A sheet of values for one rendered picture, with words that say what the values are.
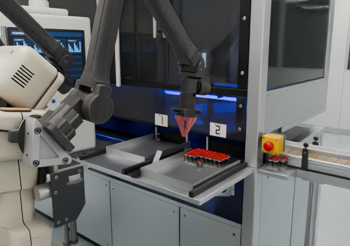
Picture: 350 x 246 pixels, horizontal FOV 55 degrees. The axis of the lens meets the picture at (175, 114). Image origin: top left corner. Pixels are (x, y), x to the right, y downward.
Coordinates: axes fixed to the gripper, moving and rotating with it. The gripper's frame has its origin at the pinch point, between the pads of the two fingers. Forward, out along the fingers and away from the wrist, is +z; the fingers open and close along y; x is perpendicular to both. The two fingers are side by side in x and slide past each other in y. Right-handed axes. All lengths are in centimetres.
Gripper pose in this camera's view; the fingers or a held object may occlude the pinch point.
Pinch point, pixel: (184, 134)
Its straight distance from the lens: 119.0
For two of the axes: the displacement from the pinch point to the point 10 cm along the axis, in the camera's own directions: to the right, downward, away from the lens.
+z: -1.0, 9.9, 0.6
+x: -7.8, -1.1, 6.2
